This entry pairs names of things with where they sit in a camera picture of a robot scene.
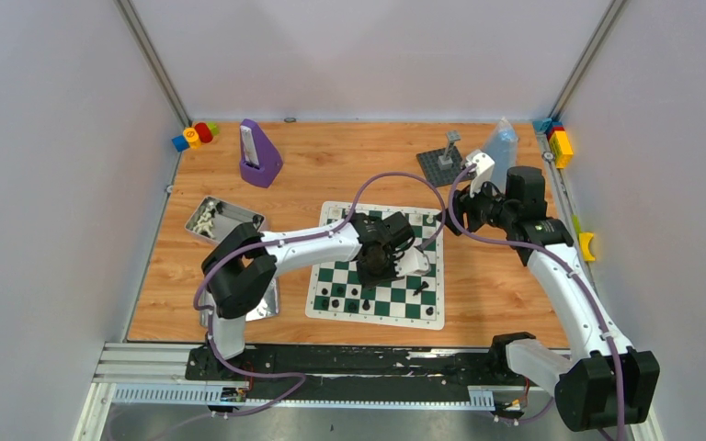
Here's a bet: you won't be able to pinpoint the white chess pieces in tin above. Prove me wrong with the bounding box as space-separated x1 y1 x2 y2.
192 202 216 239

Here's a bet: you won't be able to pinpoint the blue plastic bag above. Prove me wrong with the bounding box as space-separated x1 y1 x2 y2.
484 118 518 190

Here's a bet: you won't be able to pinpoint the purple metronome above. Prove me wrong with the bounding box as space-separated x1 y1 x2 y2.
239 119 283 188

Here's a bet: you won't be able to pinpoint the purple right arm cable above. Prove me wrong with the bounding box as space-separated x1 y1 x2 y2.
445 164 628 441

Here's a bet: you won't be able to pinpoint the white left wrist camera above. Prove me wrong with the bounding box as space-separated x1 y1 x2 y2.
395 247 431 277

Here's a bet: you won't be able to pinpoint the green white chess board mat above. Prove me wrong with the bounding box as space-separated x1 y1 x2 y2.
305 201 445 331

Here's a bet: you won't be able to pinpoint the silver tin lid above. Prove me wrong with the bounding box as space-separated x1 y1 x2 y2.
199 279 279 327

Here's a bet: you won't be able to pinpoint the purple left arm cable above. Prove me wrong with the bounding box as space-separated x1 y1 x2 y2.
192 172 448 381

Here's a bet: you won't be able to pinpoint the colourful toy block stack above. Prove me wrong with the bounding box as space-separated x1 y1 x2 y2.
171 122 220 153

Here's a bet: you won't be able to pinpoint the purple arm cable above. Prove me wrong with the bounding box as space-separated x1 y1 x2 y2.
192 172 448 381
445 164 628 441

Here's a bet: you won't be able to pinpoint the grey lego baseplate with tower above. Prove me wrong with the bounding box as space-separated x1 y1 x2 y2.
416 130 464 188

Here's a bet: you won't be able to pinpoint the yellow curved block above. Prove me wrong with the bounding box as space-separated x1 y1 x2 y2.
577 232 597 262

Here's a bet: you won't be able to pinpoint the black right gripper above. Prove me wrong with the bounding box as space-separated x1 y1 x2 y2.
435 173 515 236

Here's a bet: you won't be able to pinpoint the yellow red blue duplo bricks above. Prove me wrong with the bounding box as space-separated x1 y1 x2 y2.
532 119 574 169

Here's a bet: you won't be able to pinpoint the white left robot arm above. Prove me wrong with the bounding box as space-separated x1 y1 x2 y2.
194 211 430 379

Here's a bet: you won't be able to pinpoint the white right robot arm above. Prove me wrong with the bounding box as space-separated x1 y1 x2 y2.
445 165 660 440

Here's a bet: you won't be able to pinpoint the silver tin box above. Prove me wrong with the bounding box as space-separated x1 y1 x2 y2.
185 196 268 245

